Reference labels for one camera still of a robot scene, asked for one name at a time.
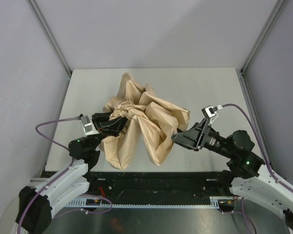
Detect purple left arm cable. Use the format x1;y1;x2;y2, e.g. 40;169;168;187
16;116;113;234

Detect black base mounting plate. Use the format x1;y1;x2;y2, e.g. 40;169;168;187
85;171;238;204

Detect grey slotted cable duct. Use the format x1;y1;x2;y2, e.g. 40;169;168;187
64;196;237;210

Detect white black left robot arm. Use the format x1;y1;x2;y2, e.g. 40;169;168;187
13;113;127;234

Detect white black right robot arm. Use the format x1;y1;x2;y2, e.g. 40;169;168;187
171;118;293;230

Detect left aluminium corner post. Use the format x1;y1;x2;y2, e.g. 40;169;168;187
26;0;72;77

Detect aluminium corner post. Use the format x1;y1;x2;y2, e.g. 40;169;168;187
240;0;289;75
26;0;72;77

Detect right aluminium corner post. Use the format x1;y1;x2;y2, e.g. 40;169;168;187
240;0;289;75

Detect beige folding umbrella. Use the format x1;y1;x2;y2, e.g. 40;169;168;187
100;73;190;170

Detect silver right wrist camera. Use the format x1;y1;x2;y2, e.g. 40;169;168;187
202;105;223;124

